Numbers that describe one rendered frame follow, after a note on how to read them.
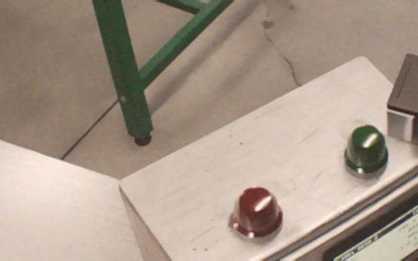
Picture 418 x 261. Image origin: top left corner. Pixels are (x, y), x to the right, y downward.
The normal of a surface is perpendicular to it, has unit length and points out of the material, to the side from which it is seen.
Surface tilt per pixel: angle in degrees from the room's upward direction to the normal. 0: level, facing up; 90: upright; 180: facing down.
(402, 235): 90
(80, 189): 0
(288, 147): 0
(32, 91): 0
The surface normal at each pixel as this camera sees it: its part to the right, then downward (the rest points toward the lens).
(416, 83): -0.14, -0.66
